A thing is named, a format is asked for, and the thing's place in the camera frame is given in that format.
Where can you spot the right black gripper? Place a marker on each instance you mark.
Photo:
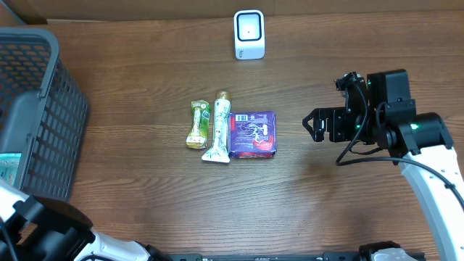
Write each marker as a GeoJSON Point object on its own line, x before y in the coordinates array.
{"type": "Point", "coordinates": [336, 116]}

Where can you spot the purple Carefree pad pack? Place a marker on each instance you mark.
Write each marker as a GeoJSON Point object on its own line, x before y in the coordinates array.
{"type": "Point", "coordinates": [252, 135]}

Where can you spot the white bamboo print tube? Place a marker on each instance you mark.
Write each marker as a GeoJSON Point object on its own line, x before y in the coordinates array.
{"type": "Point", "coordinates": [218, 152]}

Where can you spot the green yellow snack packet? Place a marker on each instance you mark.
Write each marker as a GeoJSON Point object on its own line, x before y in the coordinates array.
{"type": "Point", "coordinates": [198, 135]}

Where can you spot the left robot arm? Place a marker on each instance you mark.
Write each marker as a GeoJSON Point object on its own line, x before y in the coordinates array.
{"type": "Point", "coordinates": [37, 228]}

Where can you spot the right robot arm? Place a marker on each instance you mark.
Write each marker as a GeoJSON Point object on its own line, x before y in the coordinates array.
{"type": "Point", "coordinates": [379, 123]}

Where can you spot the white barcode scanner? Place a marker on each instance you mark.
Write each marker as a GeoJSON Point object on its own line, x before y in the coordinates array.
{"type": "Point", "coordinates": [249, 34]}

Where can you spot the grey plastic basket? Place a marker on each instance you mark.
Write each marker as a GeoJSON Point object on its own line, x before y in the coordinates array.
{"type": "Point", "coordinates": [44, 114]}

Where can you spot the teal plastic packet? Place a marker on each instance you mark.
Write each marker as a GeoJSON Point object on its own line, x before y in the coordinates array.
{"type": "Point", "coordinates": [9, 163]}

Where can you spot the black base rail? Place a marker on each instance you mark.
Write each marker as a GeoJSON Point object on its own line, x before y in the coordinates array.
{"type": "Point", "coordinates": [364, 253]}

